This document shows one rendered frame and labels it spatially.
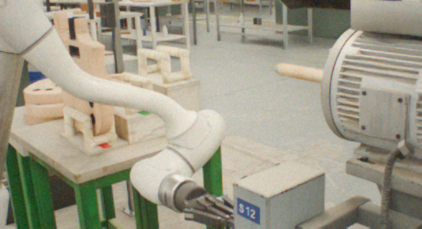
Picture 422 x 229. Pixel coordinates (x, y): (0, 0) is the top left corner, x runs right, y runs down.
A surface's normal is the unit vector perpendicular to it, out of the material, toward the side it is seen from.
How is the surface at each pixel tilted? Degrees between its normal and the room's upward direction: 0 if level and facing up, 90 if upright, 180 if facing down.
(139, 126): 90
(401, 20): 90
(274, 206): 90
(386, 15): 90
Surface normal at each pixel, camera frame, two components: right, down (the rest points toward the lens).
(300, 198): 0.63, 0.18
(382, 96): -0.78, 0.20
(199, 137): 0.42, -0.07
